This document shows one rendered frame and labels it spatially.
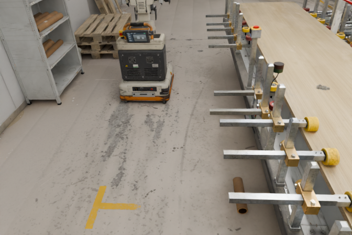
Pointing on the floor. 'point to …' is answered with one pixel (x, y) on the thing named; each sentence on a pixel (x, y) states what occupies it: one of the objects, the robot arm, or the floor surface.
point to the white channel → (341, 2)
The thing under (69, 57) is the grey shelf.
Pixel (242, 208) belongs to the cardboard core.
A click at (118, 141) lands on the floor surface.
